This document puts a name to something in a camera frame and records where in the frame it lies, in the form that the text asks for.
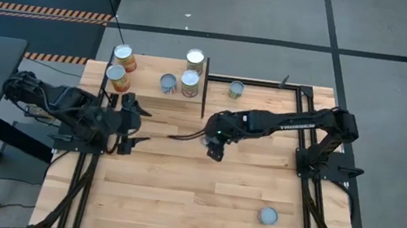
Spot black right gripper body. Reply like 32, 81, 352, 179
202, 109, 242, 147

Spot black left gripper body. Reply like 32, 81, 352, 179
113, 105, 144, 141

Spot orange label tin can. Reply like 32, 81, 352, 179
103, 63, 134, 95
111, 43, 141, 75

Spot blue striped label tin can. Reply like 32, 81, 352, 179
158, 72, 179, 97

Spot multicolour label tin can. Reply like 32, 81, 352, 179
178, 68, 202, 99
184, 46, 207, 76

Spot wooden shelf board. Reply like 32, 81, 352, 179
104, 49, 209, 105

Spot green label tin can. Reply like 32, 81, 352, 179
227, 79, 246, 101

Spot pink purple label tin can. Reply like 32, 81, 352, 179
256, 205, 280, 227

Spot black desk leg beam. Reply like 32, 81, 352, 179
0, 115, 58, 218

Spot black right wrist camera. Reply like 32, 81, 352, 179
205, 141, 226, 163

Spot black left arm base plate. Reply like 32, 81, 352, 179
52, 118, 112, 157

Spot black aluminium table frame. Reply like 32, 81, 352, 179
28, 54, 407, 228

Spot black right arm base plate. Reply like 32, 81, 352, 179
292, 147, 367, 185

